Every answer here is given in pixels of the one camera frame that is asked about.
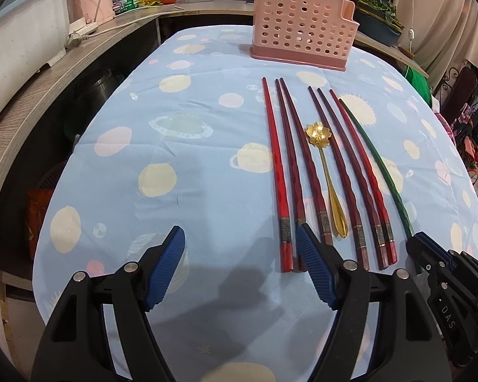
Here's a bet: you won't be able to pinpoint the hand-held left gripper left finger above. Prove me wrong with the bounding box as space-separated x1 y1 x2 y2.
31 225 186 382

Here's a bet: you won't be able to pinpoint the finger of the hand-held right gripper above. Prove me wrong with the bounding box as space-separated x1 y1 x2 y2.
405 242 478 369
416 231 478 287

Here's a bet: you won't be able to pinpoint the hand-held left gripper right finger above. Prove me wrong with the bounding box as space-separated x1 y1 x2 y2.
296 223 443 382

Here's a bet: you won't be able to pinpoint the dark red chopstick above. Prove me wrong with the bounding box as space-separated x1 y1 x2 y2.
279 78 335 247
316 88 389 270
275 79 308 273
308 85 372 270

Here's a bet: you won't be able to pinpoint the bright red chopstick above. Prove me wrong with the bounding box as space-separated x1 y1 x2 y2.
262 77 294 273
329 88 398 266

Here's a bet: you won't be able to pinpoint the green chopstick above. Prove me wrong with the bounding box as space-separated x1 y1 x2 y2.
338 97 417 243

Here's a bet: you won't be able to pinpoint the gold flower spoon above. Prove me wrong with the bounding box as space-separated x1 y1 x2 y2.
306 121 349 239

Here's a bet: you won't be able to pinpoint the pink perforated utensil basket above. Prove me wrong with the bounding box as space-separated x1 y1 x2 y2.
250 0 356 72

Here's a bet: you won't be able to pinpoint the blue planet print tablecloth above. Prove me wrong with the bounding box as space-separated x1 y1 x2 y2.
33 24 478 382

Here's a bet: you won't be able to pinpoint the orange bag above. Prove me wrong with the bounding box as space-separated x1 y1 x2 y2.
25 189 55 248

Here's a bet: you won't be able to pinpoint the pink floral cloth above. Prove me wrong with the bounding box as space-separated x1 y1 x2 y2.
434 101 478 168

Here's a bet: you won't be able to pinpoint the dark metal chair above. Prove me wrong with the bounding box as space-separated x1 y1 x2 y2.
438 64 478 122

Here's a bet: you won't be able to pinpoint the green cloth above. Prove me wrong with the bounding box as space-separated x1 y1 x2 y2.
405 66 433 93

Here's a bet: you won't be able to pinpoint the dark pot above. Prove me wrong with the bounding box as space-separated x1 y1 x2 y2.
75 69 119 113

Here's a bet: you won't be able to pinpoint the wooden counter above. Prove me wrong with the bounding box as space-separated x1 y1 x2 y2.
0 2 430 247

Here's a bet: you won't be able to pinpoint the blue tray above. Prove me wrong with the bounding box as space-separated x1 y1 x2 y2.
352 8 404 47

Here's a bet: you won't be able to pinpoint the beige curtain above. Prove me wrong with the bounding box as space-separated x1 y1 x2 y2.
394 0 478 88

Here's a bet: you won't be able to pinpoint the white power strip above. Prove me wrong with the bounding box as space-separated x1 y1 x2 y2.
66 22 100 48

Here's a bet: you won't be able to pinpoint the pale plastic storage box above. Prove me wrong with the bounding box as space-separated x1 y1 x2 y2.
0 0 72 136

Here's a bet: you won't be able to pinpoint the green leafy vegetables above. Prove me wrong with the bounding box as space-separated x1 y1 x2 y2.
358 0 405 32

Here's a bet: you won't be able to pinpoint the white cord with switch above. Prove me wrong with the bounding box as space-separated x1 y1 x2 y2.
407 0 418 41

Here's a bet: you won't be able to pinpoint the white power cable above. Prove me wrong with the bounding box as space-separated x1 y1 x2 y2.
80 7 186 40

